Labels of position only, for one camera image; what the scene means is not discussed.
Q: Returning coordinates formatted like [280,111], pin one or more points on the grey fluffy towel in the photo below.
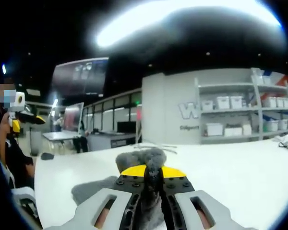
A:
[144,155]

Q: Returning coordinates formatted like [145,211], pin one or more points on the bright ceiling lamp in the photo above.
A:
[55,105]

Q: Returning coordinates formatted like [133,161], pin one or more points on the grey desk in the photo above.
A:
[60,136]

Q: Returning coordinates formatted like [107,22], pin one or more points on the black rounded object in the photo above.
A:
[47,156]

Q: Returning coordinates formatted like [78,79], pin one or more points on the standing display screen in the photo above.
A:
[73,117]

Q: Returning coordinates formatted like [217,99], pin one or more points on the hanging dark screen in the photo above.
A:
[79,76]

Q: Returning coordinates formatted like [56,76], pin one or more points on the white office chair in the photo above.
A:
[24,191]

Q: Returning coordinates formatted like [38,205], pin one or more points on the black monitor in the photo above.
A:
[126,127]

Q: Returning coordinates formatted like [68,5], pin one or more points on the green exit sign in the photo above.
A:
[137,103]

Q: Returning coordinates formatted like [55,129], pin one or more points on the row of white storage boxes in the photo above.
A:
[223,101]

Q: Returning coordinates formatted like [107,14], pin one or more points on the grey metal shelving rack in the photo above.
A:
[225,85]

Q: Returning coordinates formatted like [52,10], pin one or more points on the long ceiling light strip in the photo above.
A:
[182,19]

